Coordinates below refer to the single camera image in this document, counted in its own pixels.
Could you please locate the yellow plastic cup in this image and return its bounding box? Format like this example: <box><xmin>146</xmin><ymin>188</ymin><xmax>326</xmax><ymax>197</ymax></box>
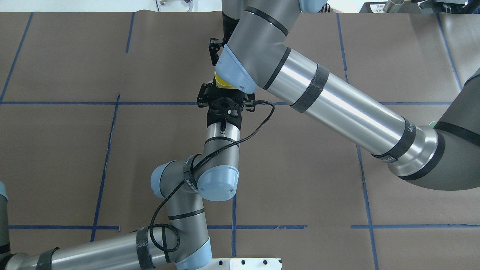
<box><xmin>214</xmin><ymin>72</ymin><xmax>237</xmax><ymax>90</ymax></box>

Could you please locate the green plastic cup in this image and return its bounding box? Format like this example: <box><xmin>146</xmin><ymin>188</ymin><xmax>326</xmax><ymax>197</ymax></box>
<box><xmin>428</xmin><ymin>121</ymin><xmax>438</xmax><ymax>128</ymax></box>

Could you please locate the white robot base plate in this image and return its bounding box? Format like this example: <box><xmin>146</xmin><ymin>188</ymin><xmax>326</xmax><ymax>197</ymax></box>
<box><xmin>200</xmin><ymin>258</ymin><xmax>283</xmax><ymax>270</ymax></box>

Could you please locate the metal cup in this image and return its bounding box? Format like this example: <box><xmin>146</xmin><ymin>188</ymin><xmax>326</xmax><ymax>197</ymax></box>
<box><xmin>383</xmin><ymin>0</ymin><xmax>405</xmax><ymax>14</ymax></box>

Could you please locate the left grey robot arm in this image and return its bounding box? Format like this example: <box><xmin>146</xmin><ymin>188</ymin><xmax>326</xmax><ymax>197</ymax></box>
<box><xmin>1</xmin><ymin>82</ymin><xmax>271</xmax><ymax>270</ymax></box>

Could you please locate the black camera cable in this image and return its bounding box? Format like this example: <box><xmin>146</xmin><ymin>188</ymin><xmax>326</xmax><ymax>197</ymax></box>
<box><xmin>148</xmin><ymin>100</ymin><xmax>276</xmax><ymax>253</ymax></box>

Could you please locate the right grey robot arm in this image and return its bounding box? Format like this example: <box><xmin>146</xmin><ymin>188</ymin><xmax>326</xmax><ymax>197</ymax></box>
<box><xmin>215</xmin><ymin>0</ymin><xmax>480</xmax><ymax>191</ymax></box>

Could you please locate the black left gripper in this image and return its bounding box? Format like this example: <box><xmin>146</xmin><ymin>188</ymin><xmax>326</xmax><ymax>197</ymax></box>
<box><xmin>197</xmin><ymin>84</ymin><xmax>257</xmax><ymax>129</ymax></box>

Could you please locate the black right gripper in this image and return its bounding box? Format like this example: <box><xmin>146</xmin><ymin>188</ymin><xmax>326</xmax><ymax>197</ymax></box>
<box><xmin>209</xmin><ymin>12</ymin><xmax>239</xmax><ymax>66</ymax></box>

